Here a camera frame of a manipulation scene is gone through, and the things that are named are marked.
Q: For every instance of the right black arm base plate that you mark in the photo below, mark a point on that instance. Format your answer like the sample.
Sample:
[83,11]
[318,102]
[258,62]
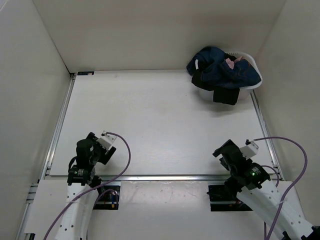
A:
[221,201]

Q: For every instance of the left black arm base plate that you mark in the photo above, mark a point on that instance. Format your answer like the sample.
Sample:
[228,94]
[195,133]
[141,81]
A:
[108,198]

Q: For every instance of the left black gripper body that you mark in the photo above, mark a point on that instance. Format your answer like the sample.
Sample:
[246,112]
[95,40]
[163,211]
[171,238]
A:
[99,151]

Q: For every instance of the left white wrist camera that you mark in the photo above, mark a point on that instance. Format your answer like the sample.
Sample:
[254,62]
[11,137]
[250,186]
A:
[106,140]

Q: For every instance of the black garment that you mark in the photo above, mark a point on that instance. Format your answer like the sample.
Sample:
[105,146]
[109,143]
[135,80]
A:
[214,93]

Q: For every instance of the blue label sticker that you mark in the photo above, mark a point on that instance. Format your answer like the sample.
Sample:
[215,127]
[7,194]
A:
[85,73]

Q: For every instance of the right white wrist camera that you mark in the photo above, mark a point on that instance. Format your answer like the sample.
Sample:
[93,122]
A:
[250,149]

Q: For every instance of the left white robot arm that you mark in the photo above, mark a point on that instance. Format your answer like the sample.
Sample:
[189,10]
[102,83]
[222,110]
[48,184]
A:
[82,182]

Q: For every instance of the pink garment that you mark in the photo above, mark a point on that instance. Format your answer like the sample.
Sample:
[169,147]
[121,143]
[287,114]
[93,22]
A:
[231,62]

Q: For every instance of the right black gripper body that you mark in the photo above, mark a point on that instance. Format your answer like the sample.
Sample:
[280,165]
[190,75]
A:
[232,170]

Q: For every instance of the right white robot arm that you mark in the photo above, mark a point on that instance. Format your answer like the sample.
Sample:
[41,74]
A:
[252,185]

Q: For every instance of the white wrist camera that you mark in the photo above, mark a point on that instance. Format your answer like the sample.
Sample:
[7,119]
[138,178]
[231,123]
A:
[106,140]
[250,149]

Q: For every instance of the white plastic laundry basket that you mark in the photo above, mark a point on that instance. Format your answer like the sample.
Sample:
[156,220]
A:
[244,92]

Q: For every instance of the dark blue denim trousers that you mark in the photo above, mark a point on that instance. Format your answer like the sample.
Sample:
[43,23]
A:
[211,62]

